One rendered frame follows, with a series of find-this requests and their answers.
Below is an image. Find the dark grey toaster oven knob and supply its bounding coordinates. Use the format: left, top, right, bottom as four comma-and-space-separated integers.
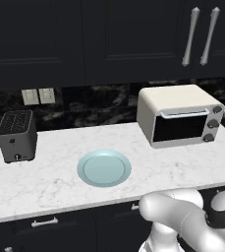
207, 119, 219, 129
212, 104, 224, 114
203, 133, 215, 143

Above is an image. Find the light blue plate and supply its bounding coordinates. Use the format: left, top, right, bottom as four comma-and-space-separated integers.
76, 149, 133, 189

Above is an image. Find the silver cupboard door handle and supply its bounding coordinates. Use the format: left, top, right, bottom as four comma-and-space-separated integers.
181, 6, 201, 68
199, 6, 222, 67

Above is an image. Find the cream toaster oven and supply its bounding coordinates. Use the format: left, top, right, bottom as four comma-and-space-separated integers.
136, 84, 225, 150

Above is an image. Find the black glass toaster oven door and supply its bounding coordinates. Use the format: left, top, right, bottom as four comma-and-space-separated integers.
151, 110, 210, 146

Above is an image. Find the silver drawer handle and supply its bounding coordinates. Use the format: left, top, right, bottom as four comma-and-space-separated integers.
30, 217, 59, 228

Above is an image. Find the beige wall socket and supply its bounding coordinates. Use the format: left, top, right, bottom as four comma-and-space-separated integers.
38, 87, 57, 105
21, 88, 40, 106

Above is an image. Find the black base cupboard door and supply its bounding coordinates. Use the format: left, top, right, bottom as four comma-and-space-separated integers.
111, 200, 152, 252

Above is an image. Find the black drawer front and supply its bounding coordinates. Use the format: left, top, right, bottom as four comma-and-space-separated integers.
11, 210, 98, 238

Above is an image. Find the dark grey toaster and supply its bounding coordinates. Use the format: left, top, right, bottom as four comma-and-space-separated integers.
0, 109, 39, 164

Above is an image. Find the white toaster oven door handle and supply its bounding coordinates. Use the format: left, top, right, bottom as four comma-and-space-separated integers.
158, 107, 211, 119

